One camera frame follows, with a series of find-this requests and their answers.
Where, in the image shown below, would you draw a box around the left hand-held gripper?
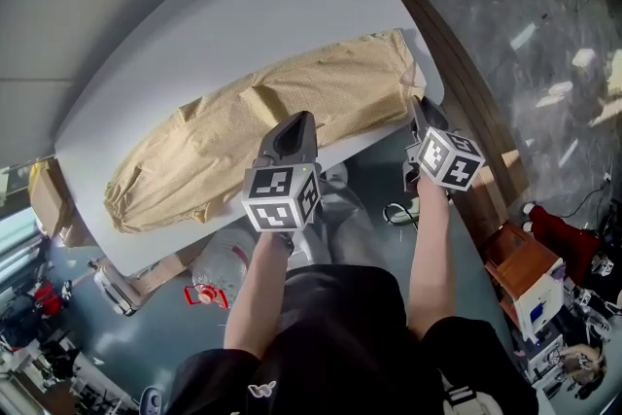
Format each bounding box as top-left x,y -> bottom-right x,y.
241,110 -> 323,235

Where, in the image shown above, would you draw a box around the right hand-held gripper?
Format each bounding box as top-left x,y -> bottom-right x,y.
401,95 -> 487,194

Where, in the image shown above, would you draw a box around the beige cloth garment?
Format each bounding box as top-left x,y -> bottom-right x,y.
103,27 -> 429,234

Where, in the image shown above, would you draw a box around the person's right forearm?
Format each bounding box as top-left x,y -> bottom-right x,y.
406,174 -> 458,341

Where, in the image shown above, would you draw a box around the person's left forearm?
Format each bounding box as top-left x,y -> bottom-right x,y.
223,230 -> 293,361

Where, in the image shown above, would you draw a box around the wooden slat platform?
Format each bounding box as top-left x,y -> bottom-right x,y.
388,0 -> 531,249

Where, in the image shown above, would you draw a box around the person's white shoe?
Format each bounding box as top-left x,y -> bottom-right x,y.
323,162 -> 349,195

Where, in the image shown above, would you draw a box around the person's grey trousers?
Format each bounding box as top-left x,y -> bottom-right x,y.
320,193 -> 390,273

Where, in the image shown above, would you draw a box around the orange wooden cabinet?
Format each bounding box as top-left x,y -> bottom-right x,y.
483,223 -> 565,322

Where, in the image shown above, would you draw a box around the large cardboard box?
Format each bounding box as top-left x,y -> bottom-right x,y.
130,252 -> 189,297

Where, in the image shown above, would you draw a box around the red cloth bag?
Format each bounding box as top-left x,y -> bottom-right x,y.
527,203 -> 604,288

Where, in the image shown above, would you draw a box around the person's black shirt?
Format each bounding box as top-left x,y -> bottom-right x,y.
167,262 -> 538,415

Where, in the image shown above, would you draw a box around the white box device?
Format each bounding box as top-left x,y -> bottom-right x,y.
512,257 -> 568,346

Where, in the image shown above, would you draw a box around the silver suitcase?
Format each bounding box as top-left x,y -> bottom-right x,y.
92,257 -> 142,317

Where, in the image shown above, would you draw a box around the small cardboard box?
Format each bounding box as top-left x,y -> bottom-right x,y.
28,159 -> 74,239

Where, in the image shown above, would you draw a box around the black cable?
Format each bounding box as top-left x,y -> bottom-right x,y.
383,201 -> 419,229

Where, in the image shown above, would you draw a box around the clear water jug red handle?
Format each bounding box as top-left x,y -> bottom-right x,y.
183,227 -> 254,310

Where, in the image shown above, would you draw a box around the black and white bag strap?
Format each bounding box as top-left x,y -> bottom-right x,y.
439,383 -> 536,415

